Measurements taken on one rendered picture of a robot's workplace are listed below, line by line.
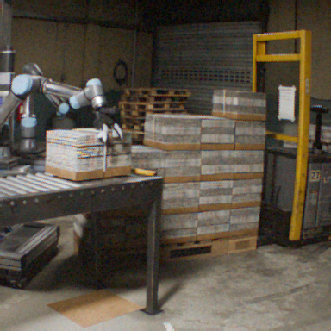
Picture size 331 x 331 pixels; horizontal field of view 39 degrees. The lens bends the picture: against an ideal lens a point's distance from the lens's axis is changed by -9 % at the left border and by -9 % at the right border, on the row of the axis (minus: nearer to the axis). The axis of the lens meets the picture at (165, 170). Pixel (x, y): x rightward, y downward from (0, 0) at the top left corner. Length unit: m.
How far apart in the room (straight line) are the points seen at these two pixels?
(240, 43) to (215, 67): 0.91
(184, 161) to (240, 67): 7.51
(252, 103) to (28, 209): 2.27
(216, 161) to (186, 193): 0.33
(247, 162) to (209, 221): 0.55
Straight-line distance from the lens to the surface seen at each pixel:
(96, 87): 2.58
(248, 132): 3.90
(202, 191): 3.76
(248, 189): 3.97
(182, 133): 3.61
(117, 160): 2.64
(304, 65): 4.01
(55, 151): 2.61
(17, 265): 3.11
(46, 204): 2.21
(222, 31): 11.41
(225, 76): 11.26
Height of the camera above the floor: 1.25
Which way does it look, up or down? 9 degrees down
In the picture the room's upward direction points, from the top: 2 degrees clockwise
